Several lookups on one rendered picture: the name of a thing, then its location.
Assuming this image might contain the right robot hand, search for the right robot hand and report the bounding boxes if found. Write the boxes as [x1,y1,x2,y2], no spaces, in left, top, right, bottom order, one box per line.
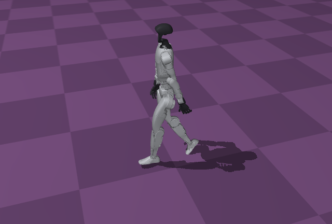
[150,80,160,99]

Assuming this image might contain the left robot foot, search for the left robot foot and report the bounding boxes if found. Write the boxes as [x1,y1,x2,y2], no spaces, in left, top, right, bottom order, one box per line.
[139,156,160,165]

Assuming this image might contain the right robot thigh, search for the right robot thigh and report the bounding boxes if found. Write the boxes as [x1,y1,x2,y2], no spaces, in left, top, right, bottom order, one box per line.
[157,89,179,127]

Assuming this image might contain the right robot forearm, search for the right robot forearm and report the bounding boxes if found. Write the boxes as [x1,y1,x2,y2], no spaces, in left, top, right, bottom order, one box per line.
[155,68,161,85]

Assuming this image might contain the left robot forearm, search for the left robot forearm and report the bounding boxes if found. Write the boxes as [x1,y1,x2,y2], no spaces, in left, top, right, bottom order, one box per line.
[170,79,184,104]

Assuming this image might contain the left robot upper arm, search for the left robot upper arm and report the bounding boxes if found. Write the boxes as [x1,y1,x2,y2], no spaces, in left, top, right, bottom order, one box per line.
[161,52,177,86]

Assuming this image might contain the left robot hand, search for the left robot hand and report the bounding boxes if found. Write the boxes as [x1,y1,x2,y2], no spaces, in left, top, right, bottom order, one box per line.
[178,98,192,114]

